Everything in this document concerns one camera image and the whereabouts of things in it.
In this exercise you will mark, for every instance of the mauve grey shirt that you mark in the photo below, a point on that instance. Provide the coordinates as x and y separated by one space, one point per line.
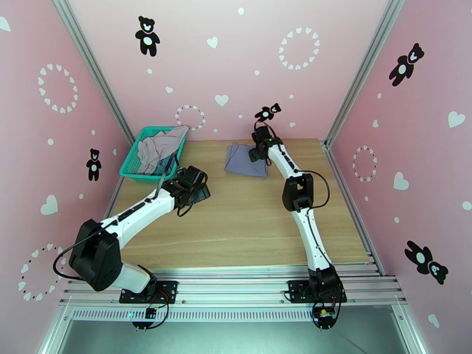
155 150

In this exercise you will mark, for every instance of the aluminium corner post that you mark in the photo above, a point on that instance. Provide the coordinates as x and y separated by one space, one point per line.
92 69
365 69

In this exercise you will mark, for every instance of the blue ribbed shirt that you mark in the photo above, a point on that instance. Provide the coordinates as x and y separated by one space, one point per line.
166 165

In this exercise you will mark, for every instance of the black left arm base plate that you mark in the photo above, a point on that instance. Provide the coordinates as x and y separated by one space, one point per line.
166 290

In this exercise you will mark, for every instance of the circuit board with yellow connector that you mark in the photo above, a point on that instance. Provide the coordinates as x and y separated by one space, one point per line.
324 316

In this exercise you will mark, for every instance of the small black circuit board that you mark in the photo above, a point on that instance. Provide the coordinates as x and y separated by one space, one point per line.
150 313

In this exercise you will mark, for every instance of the aluminium front rail frame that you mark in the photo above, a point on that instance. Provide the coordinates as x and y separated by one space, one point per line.
236 286

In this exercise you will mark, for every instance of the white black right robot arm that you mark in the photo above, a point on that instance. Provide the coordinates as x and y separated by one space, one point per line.
313 235

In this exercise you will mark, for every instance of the teal plastic laundry basket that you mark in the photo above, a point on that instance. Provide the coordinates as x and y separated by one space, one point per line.
129 168

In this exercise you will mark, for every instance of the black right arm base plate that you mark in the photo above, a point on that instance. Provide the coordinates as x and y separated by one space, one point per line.
297 290

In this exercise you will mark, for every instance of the lavender blue shirt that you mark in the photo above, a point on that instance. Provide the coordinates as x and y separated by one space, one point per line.
239 161

